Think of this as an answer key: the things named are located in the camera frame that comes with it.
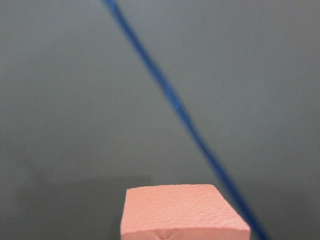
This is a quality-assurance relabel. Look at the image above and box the orange foam block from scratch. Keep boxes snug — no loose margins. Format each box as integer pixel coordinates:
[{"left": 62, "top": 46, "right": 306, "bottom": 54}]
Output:
[{"left": 120, "top": 184, "right": 251, "bottom": 240}]

